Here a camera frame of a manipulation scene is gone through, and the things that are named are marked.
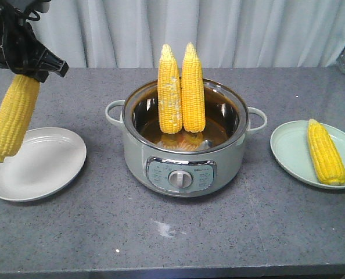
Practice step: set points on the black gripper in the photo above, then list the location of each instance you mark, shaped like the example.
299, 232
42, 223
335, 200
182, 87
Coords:
20, 51

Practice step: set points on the yellow corn cob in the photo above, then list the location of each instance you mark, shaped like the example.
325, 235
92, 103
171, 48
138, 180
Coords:
169, 92
16, 111
326, 159
193, 104

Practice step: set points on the cream white plate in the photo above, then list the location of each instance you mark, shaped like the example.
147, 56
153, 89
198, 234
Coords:
48, 160

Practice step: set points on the light green plate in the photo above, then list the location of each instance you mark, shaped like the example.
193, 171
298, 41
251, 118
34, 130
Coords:
290, 148

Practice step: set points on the green electric cooking pot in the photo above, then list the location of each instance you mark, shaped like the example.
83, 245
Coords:
185, 164

